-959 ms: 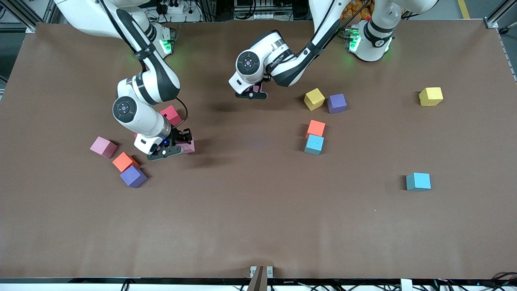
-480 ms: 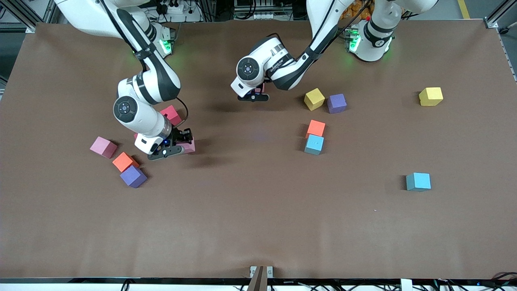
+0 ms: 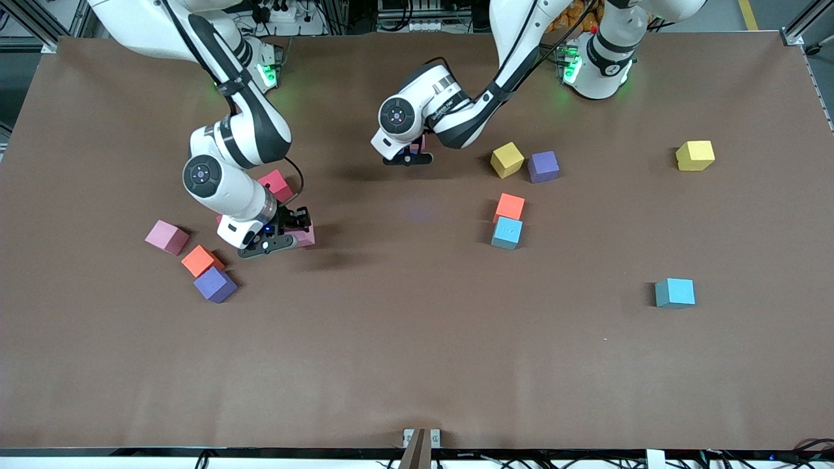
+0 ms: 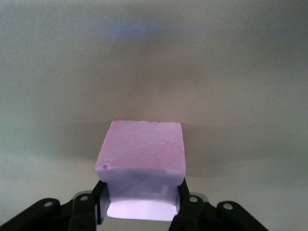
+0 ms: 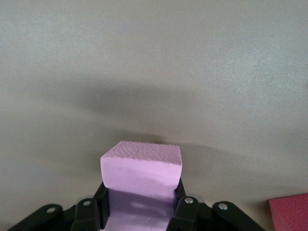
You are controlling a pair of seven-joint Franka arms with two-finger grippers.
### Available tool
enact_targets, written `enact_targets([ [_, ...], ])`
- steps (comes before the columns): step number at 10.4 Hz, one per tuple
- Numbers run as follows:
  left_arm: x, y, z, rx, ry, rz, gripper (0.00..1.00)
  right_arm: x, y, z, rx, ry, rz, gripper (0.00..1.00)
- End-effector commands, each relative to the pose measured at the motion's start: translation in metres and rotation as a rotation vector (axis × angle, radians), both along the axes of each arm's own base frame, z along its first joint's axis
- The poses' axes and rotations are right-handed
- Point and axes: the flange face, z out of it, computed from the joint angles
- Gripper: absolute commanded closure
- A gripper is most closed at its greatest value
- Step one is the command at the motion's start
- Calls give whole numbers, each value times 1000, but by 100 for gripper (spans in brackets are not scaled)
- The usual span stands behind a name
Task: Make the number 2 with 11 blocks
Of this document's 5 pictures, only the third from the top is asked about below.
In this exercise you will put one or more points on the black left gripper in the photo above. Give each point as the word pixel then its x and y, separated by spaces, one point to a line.
pixel 419 144

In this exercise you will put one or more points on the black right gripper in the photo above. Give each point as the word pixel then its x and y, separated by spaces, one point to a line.
pixel 287 219

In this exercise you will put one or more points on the pink foam block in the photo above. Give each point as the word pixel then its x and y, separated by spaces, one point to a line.
pixel 417 144
pixel 167 237
pixel 305 238

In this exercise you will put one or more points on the yellow foam block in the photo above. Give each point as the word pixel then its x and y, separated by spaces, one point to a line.
pixel 696 156
pixel 507 160

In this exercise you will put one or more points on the purple foam block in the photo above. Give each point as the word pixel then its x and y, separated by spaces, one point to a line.
pixel 543 167
pixel 215 284

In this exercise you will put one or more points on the orange foam block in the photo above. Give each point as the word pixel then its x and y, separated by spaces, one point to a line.
pixel 509 207
pixel 199 260

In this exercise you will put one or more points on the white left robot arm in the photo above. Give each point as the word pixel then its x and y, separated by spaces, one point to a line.
pixel 430 81

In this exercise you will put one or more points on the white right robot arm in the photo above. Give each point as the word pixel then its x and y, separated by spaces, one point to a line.
pixel 150 26

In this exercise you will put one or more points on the blue foam block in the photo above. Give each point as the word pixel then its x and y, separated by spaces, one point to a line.
pixel 506 233
pixel 675 292

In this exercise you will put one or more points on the black electronics rack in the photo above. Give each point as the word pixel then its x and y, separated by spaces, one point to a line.
pixel 449 13

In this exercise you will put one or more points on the large table cover mat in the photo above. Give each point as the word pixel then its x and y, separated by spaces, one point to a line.
pixel 391 339

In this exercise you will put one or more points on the bag of orange items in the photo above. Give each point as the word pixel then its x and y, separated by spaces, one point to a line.
pixel 567 23

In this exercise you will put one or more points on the white power strip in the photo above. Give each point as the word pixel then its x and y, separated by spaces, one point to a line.
pixel 285 14

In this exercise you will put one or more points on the metal clamp bracket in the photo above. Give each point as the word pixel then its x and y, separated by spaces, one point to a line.
pixel 417 453

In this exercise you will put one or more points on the aluminium frame profile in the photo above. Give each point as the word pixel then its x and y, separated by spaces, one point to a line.
pixel 791 36
pixel 44 44

